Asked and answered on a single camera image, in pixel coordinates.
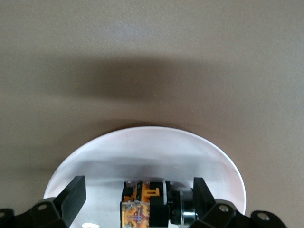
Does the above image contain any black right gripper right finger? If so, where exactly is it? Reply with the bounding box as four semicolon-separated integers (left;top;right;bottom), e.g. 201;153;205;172
190;177;293;228

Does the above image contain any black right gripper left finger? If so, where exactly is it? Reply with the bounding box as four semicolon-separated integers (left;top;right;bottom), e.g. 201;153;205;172
0;175;87;228

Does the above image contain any orange push-button switch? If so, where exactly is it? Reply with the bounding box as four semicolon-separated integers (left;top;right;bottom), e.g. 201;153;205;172
118;180;198;228

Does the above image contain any pink round plate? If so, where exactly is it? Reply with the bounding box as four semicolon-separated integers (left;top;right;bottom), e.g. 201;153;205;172
43;125;247;228

